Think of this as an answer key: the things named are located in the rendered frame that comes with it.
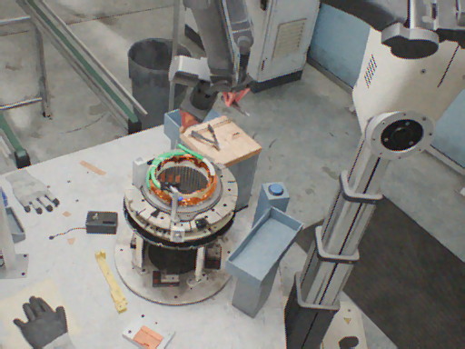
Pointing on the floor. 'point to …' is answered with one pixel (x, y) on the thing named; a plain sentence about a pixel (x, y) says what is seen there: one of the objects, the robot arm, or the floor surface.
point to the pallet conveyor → (9, 150)
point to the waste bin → (154, 99)
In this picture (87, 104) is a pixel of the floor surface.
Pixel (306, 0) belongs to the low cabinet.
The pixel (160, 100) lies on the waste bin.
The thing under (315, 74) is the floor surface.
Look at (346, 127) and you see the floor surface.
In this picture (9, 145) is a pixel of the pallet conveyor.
